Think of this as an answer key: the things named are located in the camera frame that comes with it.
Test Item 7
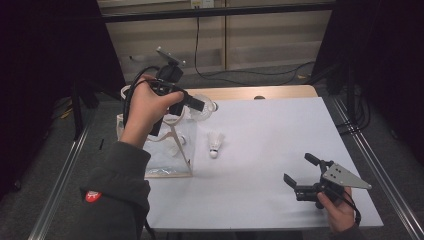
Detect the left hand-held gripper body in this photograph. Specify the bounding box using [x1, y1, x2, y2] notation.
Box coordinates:
[148, 46, 188, 137]

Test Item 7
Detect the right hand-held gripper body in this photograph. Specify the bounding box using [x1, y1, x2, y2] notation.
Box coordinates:
[293, 161, 373, 210]

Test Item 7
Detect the white feather shuttlecock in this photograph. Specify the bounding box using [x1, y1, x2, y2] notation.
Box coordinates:
[206, 131, 225, 160]
[164, 133, 188, 158]
[189, 94, 219, 122]

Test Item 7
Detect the clear plastic bag beige trim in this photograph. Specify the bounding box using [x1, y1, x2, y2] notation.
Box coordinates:
[115, 84, 198, 179]

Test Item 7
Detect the person's left hand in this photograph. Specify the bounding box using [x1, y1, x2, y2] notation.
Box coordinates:
[119, 73, 185, 149]

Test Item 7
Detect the person's right hand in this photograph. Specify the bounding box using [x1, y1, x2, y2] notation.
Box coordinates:
[316, 187, 356, 234]

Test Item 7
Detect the white table mat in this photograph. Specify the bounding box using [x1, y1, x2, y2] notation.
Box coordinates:
[144, 97, 384, 232]

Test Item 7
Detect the black horizontal bar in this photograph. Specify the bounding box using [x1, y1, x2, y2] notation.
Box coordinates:
[99, 3, 338, 24]

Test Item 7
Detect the light wooden cabinet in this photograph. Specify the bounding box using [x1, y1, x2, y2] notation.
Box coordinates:
[96, 0, 334, 81]

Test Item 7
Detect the black metal stand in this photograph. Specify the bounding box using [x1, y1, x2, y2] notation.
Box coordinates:
[71, 78, 99, 141]

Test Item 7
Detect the yellow floor object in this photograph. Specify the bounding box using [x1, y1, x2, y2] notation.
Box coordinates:
[59, 105, 74, 120]

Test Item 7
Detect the black curtain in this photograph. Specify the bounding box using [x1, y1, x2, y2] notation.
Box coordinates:
[311, 0, 424, 168]
[0, 0, 126, 201]

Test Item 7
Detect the metal floor rail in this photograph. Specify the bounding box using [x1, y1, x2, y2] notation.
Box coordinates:
[27, 114, 98, 240]
[331, 96, 424, 240]

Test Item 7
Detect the right hand-held gripper cable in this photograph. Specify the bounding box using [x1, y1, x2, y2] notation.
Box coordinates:
[339, 189, 362, 227]

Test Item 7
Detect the hand-held gripper cable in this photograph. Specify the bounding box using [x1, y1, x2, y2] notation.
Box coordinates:
[122, 65, 161, 129]
[339, 189, 362, 227]

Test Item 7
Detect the black wall power cable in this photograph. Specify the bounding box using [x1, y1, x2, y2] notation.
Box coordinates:
[194, 15, 317, 87]

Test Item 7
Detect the left hand-held gripper cable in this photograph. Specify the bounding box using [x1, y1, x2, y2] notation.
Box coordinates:
[122, 65, 161, 129]

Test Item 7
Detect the bundle of black floor cables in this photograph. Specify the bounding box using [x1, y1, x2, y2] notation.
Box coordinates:
[336, 89, 372, 136]

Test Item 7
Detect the white wall outlet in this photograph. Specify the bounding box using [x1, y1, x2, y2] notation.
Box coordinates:
[190, 0, 215, 9]

